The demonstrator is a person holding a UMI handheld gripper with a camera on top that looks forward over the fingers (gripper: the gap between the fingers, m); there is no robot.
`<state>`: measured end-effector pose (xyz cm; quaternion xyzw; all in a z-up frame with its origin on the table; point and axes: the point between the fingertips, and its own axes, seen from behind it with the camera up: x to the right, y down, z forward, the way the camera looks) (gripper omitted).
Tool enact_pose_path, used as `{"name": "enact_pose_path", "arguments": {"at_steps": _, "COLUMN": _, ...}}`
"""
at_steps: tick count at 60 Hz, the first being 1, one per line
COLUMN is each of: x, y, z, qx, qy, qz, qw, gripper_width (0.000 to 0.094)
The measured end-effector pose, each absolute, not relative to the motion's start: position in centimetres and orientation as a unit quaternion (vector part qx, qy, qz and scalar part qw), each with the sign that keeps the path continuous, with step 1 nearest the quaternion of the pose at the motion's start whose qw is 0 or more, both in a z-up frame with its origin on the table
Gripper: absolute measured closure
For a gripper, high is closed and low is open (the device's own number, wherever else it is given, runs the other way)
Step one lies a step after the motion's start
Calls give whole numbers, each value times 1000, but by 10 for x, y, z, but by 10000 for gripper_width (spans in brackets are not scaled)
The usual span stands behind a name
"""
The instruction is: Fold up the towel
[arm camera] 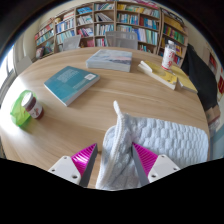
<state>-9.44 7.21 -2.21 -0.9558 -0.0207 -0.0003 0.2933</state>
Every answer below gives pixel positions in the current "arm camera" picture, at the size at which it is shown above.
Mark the window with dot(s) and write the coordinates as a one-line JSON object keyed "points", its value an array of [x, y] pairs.
{"points": [[6, 71]]}

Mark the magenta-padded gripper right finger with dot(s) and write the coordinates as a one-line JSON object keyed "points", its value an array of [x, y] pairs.
{"points": [[160, 166]]}

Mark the small wall shelf with red items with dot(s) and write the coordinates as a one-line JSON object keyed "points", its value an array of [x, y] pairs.
{"points": [[212, 61]]}

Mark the teal paperback book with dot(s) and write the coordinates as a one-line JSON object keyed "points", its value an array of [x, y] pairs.
{"points": [[70, 83]]}

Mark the dark red jar, white lid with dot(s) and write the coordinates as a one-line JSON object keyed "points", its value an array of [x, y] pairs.
{"points": [[33, 106]]}

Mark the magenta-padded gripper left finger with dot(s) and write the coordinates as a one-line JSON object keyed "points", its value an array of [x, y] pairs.
{"points": [[68, 168]]}

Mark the green plastic bag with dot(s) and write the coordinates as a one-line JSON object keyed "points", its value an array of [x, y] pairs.
{"points": [[16, 113]]}

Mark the white waffle-knit towel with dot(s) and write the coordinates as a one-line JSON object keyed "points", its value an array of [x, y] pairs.
{"points": [[173, 140]]}

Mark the clear bottle with red label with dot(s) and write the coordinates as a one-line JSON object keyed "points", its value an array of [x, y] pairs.
{"points": [[168, 56]]}

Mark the white-backed chair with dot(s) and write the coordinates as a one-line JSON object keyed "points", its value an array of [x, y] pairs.
{"points": [[71, 42]]}

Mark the wooden bookshelf full of books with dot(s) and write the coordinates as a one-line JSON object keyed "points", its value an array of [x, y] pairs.
{"points": [[133, 20]]}

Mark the grey mesh-back chair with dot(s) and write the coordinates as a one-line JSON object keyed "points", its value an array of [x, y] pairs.
{"points": [[121, 40]]}

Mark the flat yellow book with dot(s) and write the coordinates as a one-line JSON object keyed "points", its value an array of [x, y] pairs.
{"points": [[185, 80]]}

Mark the black draped cloth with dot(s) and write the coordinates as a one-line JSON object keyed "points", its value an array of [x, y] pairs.
{"points": [[200, 76]]}

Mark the brown cardboard box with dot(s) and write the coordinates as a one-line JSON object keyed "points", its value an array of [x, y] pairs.
{"points": [[212, 115]]}

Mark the thick pale grey-blue book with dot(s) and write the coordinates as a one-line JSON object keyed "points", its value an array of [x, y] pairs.
{"points": [[110, 60]]}

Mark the open yellow and white book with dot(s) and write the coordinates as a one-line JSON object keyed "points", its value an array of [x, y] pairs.
{"points": [[158, 74]]}

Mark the red wall poster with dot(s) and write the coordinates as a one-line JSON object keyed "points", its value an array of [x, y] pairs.
{"points": [[221, 81]]}

